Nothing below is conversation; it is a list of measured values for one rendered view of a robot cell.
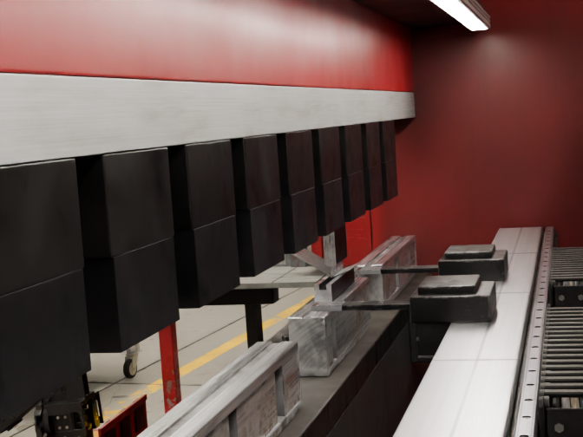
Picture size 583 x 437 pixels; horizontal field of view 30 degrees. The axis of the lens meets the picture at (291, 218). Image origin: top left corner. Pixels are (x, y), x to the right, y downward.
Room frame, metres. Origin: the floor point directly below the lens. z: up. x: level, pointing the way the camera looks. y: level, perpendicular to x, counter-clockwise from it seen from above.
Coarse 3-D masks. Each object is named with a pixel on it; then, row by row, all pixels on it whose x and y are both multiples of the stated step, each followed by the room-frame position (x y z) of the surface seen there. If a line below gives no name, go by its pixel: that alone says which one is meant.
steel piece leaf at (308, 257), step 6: (300, 252) 1.93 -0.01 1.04; (306, 252) 1.95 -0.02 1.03; (300, 258) 1.89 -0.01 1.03; (306, 258) 1.91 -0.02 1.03; (312, 258) 1.93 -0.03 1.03; (318, 258) 1.95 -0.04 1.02; (312, 264) 1.89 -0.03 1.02; (318, 264) 1.91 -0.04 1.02; (324, 264) 1.93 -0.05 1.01; (324, 270) 1.89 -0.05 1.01; (330, 270) 1.91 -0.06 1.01
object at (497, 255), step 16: (448, 256) 1.82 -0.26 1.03; (464, 256) 1.82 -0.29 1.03; (480, 256) 1.81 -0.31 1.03; (496, 256) 1.83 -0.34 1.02; (368, 272) 1.89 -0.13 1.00; (384, 272) 1.88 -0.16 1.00; (400, 272) 1.87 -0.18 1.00; (416, 272) 1.87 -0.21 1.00; (448, 272) 1.81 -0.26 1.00; (464, 272) 1.80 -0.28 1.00; (480, 272) 1.80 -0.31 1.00; (496, 272) 1.79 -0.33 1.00
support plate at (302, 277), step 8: (264, 272) 1.97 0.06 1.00; (272, 272) 1.97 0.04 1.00; (280, 272) 1.96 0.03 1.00; (296, 272) 1.95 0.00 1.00; (304, 272) 1.94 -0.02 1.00; (312, 272) 1.93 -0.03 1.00; (320, 272) 1.93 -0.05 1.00; (240, 280) 1.90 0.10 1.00; (248, 280) 1.89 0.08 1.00; (256, 280) 1.88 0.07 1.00; (264, 280) 1.88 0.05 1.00; (272, 280) 1.87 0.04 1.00; (280, 280) 1.86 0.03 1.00; (288, 280) 1.86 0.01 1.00; (296, 280) 1.85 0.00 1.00; (304, 280) 1.85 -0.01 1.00; (312, 280) 1.84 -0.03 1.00; (240, 288) 1.86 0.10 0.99; (248, 288) 1.86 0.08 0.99; (256, 288) 1.85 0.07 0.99; (264, 288) 1.85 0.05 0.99; (272, 288) 1.85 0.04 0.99
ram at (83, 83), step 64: (0, 0) 0.74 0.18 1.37; (64, 0) 0.84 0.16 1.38; (128, 0) 0.96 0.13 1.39; (192, 0) 1.12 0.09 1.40; (256, 0) 1.36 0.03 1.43; (320, 0) 1.72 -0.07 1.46; (0, 64) 0.73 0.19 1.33; (64, 64) 0.83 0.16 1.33; (128, 64) 0.95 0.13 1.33; (192, 64) 1.11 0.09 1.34; (256, 64) 1.34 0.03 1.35; (320, 64) 1.69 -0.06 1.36; (384, 64) 2.30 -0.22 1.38; (0, 128) 0.73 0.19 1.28; (64, 128) 0.82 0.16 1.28; (128, 128) 0.94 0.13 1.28; (192, 128) 1.10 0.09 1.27; (256, 128) 1.32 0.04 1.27
